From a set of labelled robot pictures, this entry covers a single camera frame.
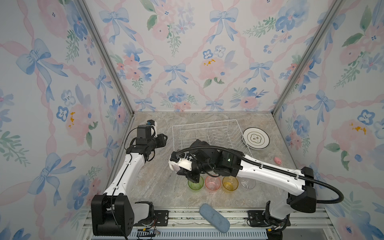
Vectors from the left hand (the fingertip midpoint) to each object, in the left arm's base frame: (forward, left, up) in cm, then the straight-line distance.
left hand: (164, 136), depth 84 cm
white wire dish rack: (+15, -38, -16) cm, 44 cm away
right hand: (-22, -10, +7) cm, 25 cm away
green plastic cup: (-22, -19, -18) cm, 34 cm away
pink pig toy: (-6, -69, -16) cm, 71 cm away
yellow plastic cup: (-20, -37, -17) cm, 46 cm away
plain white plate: (+9, -58, -15) cm, 61 cm away
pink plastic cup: (-20, -28, -18) cm, 38 cm away
